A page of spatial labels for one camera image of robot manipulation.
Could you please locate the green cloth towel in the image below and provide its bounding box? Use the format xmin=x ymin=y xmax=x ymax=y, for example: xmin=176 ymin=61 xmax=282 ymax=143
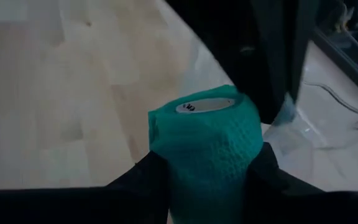
xmin=147 ymin=84 xmax=265 ymax=224

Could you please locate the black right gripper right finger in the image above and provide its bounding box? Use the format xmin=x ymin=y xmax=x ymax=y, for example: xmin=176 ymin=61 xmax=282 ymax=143
xmin=242 ymin=142 xmax=323 ymax=224

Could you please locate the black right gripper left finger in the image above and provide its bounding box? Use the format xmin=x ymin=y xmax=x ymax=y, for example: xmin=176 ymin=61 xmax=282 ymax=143
xmin=106 ymin=151 xmax=172 ymax=224

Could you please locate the clear plastic container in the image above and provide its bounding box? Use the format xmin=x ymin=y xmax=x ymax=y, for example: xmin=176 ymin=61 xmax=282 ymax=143
xmin=261 ymin=37 xmax=358 ymax=195

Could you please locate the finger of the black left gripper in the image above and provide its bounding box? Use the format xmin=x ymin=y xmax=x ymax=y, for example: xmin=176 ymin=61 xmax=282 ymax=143
xmin=216 ymin=62 xmax=304 ymax=124

